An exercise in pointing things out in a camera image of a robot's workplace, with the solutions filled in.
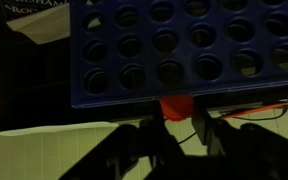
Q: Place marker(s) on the orange game disc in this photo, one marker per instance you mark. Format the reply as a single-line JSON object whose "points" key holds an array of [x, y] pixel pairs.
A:
{"points": [[177, 108]]}

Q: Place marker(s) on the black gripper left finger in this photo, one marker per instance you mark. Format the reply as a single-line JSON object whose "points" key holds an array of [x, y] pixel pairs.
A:
{"points": [[121, 150]]}

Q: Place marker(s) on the dark book with lettering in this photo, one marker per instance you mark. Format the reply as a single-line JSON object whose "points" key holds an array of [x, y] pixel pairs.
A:
{"points": [[27, 7]]}

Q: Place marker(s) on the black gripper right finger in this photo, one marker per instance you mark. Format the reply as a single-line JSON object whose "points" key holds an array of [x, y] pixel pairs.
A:
{"points": [[250, 152]]}

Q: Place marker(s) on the orange handled tool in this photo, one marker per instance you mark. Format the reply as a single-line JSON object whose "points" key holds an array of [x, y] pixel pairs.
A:
{"points": [[241, 112]]}

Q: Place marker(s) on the blue connect four grid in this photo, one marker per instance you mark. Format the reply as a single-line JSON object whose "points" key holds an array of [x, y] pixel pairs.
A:
{"points": [[125, 51]]}

